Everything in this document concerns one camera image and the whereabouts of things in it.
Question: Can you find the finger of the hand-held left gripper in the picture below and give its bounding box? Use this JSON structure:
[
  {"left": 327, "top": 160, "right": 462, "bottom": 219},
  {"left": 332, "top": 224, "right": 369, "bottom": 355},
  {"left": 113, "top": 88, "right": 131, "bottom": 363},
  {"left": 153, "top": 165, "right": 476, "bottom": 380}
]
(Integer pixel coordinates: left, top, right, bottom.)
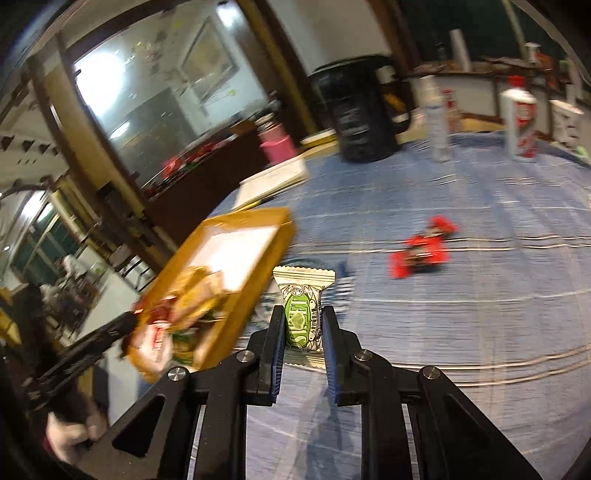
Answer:
[{"left": 88, "top": 313, "right": 140, "bottom": 354}]

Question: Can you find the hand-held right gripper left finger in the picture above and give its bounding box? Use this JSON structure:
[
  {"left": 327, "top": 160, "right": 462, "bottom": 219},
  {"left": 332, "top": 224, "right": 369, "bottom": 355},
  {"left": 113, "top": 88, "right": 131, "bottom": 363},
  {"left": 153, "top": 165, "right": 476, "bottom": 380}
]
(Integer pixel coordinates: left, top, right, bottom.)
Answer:
[{"left": 90, "top": 305, "right": 287, "bottom": 480}]

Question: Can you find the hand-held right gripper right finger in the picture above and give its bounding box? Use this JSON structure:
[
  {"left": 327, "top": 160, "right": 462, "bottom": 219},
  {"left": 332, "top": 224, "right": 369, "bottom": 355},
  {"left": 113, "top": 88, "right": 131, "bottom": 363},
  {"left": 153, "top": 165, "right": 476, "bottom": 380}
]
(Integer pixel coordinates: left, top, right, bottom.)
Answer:
[{"left": 322, "top": 305, "right": 543, "bottom": 480}]

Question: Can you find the beige snack packet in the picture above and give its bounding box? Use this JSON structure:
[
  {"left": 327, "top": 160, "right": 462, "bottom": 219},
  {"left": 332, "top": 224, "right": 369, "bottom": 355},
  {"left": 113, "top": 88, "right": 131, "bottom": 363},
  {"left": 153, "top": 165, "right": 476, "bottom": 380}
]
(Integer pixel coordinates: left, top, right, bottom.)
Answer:
[{"left": 134, "top": 323, "right": 174, "bottom": 374}]

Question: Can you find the white green-label snack packet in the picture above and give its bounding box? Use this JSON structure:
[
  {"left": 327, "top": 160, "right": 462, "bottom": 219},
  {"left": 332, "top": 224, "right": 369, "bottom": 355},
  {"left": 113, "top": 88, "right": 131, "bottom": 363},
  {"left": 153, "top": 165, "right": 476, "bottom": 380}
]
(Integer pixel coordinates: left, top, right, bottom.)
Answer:
[{"left": 272, "top": 265, "right": 337, "bottom": 367}]

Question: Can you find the green snack packet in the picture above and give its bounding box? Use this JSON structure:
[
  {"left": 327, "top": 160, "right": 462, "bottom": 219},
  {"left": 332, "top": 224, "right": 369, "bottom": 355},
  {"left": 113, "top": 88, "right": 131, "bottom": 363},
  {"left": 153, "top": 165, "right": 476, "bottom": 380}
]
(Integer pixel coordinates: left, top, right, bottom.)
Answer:
[{"left": 173, "top": 330, "right": 204, "bottom": 365}]

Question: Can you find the large orange-brown snack packet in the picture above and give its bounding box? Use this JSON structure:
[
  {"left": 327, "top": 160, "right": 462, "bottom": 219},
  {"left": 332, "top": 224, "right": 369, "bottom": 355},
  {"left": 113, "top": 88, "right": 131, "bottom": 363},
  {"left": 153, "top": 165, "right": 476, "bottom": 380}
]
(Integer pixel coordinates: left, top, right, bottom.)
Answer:
[{"left": 171, "top": 268, "right": 232, "bottom": 333}]

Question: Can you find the yellow cardboard box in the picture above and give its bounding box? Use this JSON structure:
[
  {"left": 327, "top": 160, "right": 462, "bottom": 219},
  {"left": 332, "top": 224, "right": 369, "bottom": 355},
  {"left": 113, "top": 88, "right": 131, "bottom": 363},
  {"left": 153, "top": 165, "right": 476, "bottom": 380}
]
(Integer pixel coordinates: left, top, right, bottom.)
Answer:
[{"left": 127, "top": 207, "right": 296, "bottom": 384}]

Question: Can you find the bright red snack packet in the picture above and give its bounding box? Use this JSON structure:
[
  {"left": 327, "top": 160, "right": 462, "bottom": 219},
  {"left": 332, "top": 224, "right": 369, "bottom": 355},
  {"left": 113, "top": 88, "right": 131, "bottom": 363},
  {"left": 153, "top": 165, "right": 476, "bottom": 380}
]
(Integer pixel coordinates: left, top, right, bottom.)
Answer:
[{"left": 390, "top": 235, "right": 451, "bottom": 280}]

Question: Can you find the person's left hand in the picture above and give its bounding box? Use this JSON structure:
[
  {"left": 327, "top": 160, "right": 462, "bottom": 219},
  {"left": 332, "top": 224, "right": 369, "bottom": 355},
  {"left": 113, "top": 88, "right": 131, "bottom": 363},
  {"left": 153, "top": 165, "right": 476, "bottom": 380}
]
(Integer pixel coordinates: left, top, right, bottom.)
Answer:
[{"left": 44, "top": 406, "right": 112, "bottom": 464}]

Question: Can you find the white book on table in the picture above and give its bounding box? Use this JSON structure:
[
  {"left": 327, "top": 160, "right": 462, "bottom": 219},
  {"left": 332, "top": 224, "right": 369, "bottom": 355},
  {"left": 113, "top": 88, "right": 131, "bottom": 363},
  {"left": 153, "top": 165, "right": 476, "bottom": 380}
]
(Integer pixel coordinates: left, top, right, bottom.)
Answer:
[{"left": 233, "top": 157, "right": 310, "bottom": 210}]

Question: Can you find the pink cup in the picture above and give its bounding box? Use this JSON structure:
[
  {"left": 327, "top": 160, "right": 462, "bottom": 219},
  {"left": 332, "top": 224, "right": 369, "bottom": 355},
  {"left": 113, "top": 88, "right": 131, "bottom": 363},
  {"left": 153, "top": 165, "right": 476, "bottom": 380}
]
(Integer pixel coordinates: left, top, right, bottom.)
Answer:
[{"left": 256, "top": 117, "right": 296, "bottom": 163}]

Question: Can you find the glass-front wooden cabinet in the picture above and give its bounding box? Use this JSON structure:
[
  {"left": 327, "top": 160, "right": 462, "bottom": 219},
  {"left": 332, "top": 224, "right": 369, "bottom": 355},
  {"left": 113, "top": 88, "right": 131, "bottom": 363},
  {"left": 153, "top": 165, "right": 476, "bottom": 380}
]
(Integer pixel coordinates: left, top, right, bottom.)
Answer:
[{"left": 28, "top": 0, "right": 315, "bottom": 199}]

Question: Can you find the black electric kettle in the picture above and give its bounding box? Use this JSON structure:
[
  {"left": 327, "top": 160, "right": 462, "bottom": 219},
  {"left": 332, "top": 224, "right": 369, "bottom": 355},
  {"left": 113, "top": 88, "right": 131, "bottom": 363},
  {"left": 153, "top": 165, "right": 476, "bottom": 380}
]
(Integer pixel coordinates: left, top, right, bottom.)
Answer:
[{"left": 308, "top": 54, "right": 416, "bottom": 163}]

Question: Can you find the white spray bottle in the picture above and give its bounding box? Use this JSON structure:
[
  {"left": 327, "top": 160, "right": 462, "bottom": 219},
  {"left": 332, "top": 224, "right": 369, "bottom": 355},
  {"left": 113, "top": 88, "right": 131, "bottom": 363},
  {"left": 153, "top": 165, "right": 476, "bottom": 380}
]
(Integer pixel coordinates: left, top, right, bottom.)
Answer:
[{"left": 418, "top": 74, "right": 452, "bottom": 162}]

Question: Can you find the clear liquor bottle red cap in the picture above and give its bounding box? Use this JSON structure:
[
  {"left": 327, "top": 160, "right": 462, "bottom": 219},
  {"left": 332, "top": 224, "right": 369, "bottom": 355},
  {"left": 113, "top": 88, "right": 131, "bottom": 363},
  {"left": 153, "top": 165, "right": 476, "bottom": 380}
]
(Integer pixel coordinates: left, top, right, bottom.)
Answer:
[{"left": 441, "top": 88, "right": 462, "bottom": 132}]

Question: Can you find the white liquor bottle red label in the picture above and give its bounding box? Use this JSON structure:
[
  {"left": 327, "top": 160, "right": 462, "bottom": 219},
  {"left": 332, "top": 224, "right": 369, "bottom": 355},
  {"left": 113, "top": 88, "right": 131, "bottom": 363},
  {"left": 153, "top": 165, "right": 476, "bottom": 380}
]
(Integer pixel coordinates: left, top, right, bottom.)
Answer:
[{"left": 499, "top": 76, "right": 540, "bottom": 162}]

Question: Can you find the floral paper cup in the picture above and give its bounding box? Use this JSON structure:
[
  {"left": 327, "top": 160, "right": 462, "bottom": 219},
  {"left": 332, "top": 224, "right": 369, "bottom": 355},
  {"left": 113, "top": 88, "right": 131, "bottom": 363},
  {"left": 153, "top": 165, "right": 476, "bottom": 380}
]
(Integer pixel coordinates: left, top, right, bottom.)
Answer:
[{"left": 549, "top": 99, "right": 587, "bottom": 148}]

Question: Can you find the white paper roll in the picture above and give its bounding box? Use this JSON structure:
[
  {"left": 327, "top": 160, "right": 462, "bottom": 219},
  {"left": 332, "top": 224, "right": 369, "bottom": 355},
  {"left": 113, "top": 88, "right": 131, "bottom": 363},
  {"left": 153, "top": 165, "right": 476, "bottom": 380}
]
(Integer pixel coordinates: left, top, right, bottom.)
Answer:
[{"left": 450, "top": 28, "right": 471, "bottom": 72}]

